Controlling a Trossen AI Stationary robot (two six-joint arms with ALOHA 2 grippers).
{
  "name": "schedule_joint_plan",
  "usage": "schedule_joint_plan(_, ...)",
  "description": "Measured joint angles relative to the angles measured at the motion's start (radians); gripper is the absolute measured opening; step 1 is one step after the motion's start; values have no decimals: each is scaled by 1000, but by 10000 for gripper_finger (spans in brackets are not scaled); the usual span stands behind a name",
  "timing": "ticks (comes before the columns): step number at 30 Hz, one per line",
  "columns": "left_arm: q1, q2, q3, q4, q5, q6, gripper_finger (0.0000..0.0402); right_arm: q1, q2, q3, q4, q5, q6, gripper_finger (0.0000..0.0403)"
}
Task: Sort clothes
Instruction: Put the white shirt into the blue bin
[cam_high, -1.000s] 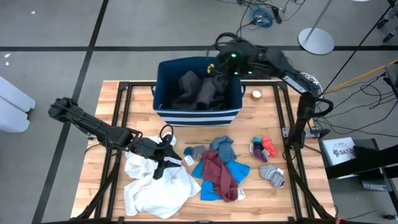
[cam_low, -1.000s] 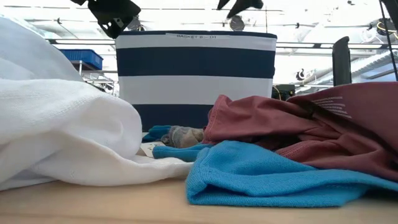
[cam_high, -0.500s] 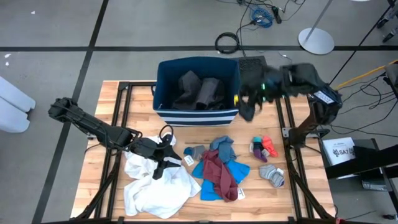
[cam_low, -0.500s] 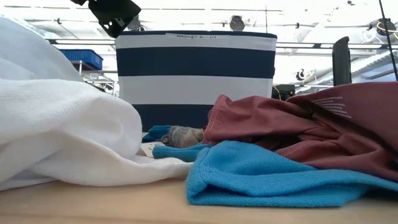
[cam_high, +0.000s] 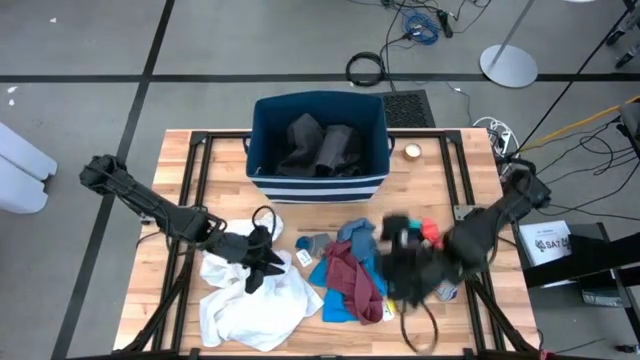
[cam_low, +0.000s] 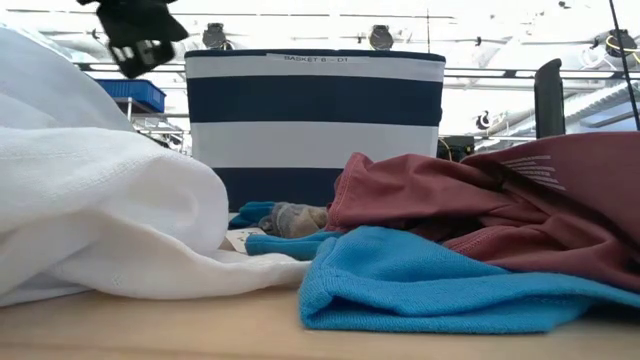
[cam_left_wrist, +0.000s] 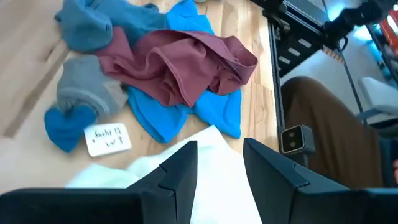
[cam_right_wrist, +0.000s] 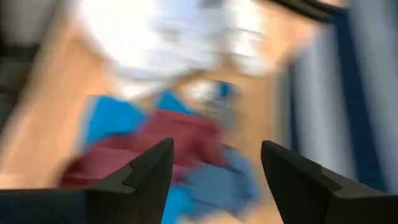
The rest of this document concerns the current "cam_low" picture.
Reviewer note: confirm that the metal shelf rack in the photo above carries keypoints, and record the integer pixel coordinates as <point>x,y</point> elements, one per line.
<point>150,120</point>

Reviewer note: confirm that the navy white striped fabric basket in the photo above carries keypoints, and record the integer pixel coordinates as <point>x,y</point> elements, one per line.
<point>315,100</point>

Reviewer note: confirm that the thin black pole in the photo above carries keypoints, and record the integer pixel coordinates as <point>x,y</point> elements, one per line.
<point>623,60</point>

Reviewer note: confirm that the blue storage bin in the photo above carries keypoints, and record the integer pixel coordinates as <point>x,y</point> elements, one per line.
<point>132,95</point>

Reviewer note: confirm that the black machine cabinet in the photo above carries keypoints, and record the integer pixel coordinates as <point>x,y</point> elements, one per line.
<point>456,147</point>

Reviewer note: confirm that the cyan knit cloth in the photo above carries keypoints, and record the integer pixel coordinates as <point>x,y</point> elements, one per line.
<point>425,290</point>

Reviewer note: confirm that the teal sock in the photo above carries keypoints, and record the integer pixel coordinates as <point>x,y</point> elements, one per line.
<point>252,212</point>

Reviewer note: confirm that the small printed paper tag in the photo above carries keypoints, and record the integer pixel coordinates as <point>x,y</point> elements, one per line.
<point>245,239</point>

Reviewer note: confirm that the grey striped socks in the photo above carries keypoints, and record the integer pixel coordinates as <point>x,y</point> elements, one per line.
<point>297,220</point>

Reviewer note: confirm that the maroon shirt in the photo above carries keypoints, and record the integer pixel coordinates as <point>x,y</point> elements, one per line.
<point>500,210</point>

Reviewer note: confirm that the black upright column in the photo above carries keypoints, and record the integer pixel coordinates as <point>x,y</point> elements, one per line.
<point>549,100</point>

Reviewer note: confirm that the small black ceiling reel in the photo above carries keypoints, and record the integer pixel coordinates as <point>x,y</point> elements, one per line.
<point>483,121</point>

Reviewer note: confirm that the white towel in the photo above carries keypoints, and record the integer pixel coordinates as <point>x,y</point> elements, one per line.
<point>100,200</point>

